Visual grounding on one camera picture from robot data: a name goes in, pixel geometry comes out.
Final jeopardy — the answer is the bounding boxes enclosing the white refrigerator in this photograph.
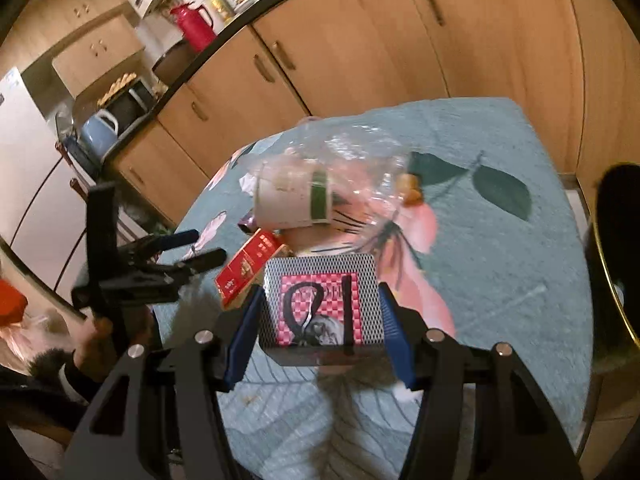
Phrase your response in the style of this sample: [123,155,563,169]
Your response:
[0,66,97,307]

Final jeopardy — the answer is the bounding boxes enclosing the floral teal tablecloth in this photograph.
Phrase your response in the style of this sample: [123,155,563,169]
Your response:
[152,97,594,480]

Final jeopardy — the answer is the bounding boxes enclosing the clear plastic bag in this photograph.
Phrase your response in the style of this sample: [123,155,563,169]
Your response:
[260,117,426,242]

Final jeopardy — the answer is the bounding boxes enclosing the wooden wall cabinet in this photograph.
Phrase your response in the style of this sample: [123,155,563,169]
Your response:
[52,12,146,99]

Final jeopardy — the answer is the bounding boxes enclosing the wooden base cabinets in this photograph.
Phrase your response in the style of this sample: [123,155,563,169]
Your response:
[112,0,640,226]

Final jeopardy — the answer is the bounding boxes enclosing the red cigarette pack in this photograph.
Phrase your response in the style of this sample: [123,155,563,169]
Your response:
[216,228,289,309]

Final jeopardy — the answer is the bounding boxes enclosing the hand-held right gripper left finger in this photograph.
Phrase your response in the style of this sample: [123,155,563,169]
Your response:
[62,285,266,480]

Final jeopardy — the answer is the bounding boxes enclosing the black kitchen countertop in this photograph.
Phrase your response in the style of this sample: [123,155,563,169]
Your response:
[102,0,373,162]

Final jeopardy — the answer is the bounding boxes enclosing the red thermos jug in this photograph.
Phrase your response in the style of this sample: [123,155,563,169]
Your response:
[170,2,217,53]

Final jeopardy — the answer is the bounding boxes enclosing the black microwave oven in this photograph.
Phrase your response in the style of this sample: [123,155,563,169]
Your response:
[97,77,156,130]

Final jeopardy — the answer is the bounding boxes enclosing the blue electric kettle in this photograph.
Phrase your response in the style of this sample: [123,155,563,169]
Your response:
[80,109,120,159]

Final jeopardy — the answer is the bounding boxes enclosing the silver red checked card box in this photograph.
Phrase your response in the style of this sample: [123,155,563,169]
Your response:
[257,254,386,367]

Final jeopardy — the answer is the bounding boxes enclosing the orange bag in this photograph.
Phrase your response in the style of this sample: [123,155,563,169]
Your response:
[0,280,29,329]

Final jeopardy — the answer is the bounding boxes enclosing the white green paper cup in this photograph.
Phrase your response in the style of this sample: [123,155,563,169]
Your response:
[252,157,335,231]

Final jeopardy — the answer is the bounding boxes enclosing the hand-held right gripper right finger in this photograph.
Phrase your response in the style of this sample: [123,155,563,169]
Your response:
[377,282,583,480]

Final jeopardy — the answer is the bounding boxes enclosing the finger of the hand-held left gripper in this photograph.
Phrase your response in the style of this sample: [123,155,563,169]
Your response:
[150,248,227,282]
[117,229,200,262]

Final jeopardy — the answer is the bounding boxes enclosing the person's left forearm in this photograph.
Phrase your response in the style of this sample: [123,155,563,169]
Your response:
[0,346,103,413]

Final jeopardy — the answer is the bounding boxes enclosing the dark cooking pot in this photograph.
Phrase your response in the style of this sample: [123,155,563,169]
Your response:
[151,42,199,86]

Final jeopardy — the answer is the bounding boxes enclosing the person's left hand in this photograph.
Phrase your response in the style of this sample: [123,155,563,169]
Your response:
[72,312,118,362]

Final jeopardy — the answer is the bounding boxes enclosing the black chair gold rim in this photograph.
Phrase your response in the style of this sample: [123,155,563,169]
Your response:
[581,162,640,377]

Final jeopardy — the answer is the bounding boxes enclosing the orange peel piece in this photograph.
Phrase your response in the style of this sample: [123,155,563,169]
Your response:
[400,174,424,206]

